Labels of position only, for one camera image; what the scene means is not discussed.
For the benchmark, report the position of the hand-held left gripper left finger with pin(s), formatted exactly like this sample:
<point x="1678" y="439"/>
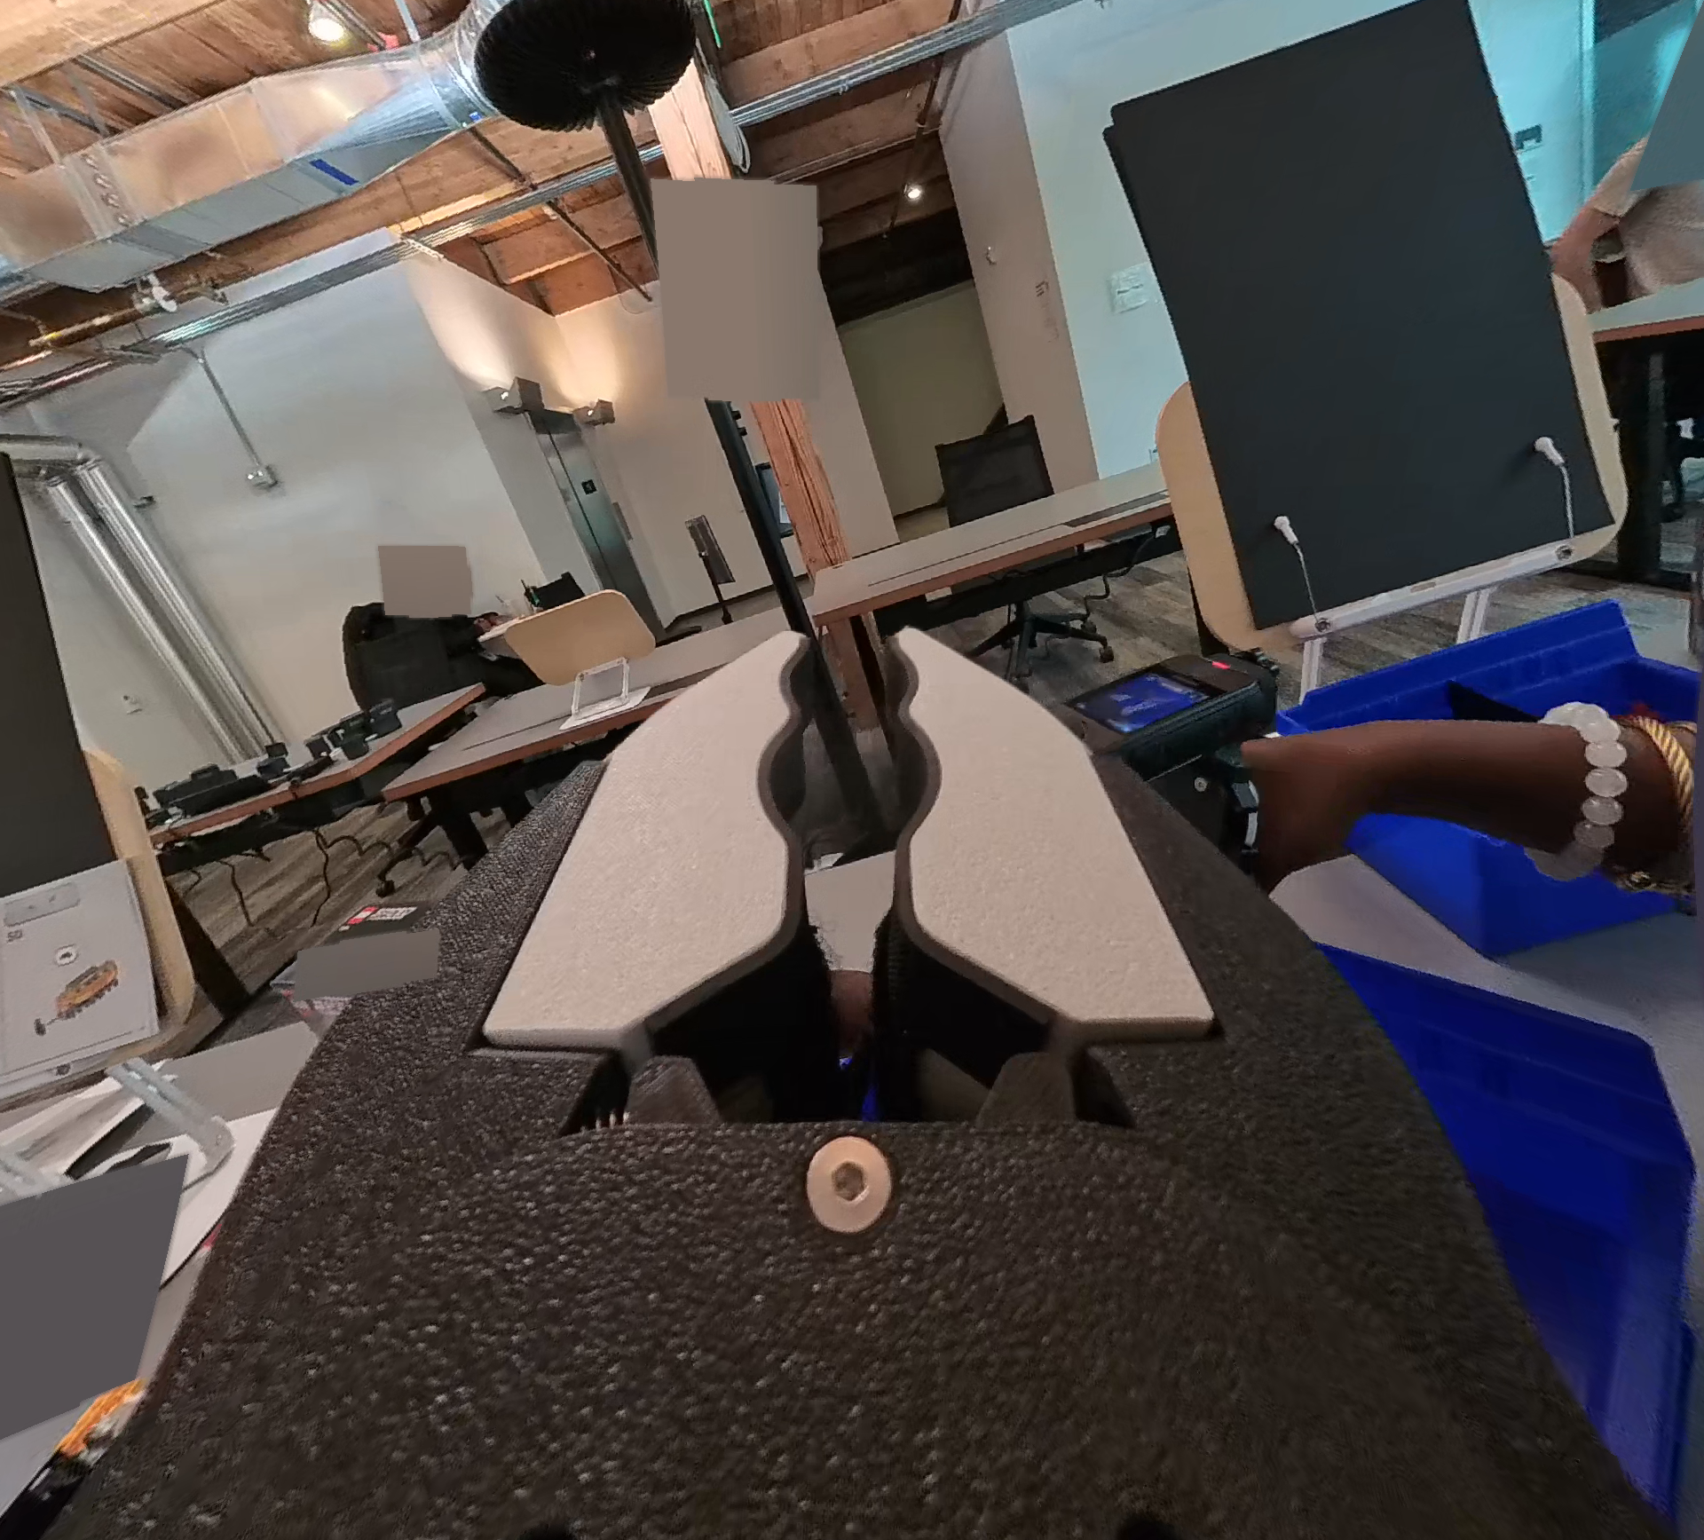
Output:
<point x="638" y="889"/>

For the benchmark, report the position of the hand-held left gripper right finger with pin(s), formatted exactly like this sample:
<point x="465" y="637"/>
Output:
<point x="1053" y="889"/>

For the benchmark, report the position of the blue bin with black divider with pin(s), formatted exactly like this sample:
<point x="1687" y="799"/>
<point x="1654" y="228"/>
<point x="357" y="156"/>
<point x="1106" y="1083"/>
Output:
<point x="1464" y="902"/>

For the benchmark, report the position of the blue plastic bin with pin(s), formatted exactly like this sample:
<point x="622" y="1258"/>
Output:
<point x="1571" y="1169"/>

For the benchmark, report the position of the person's right hand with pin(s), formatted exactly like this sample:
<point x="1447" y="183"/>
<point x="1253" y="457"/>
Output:
<point x="1399" y="780"/>

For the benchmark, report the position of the black office chair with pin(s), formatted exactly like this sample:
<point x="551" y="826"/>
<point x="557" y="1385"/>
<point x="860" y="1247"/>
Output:
<point x="990" y="462"/>

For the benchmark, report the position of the gold bangles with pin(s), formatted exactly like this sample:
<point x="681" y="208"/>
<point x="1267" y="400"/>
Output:
<point x="1682" y="809"/>

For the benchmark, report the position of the instruction booklet orange car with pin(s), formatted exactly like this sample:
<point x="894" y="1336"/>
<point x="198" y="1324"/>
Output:
<point x="78" y="941"/>

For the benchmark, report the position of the black ribbed disc stand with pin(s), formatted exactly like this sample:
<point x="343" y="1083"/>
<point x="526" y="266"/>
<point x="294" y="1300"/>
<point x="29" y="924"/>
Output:
<point x="584" y="50"/>

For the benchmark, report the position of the silver air duct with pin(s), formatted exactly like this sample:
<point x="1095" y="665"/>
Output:
<point x="201" y="169"/>

